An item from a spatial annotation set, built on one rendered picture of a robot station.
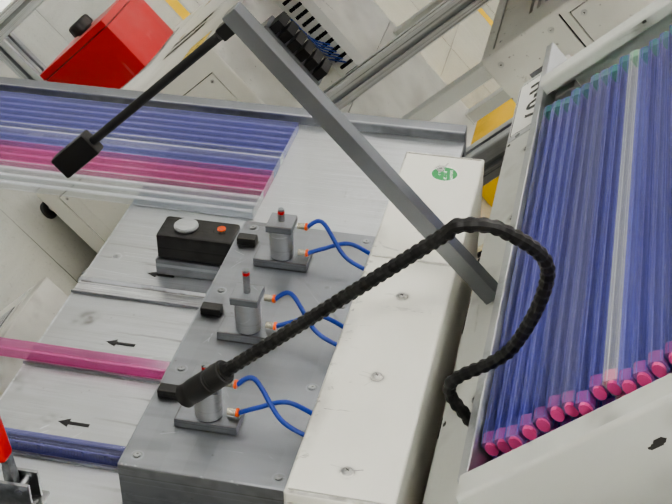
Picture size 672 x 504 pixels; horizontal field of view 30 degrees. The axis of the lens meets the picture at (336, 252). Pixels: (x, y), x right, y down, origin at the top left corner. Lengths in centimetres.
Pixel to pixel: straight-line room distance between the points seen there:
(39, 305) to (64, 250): 103
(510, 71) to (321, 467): 145
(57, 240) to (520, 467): 206
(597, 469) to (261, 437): 29
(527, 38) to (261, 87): 52
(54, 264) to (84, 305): 151
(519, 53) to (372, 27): 75
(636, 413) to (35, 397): 56
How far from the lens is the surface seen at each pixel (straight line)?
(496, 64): 227
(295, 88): 101
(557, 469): 79
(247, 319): 104
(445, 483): 92
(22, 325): 171
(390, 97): 281
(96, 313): 121
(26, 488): 100
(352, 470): 91
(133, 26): 195
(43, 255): 272
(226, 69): 239
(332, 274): 113
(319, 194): 136
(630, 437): 77
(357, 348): 101
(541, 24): 223
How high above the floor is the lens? 182
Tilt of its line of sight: 31 degrees down
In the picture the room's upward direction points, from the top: 57 degrees clockwise
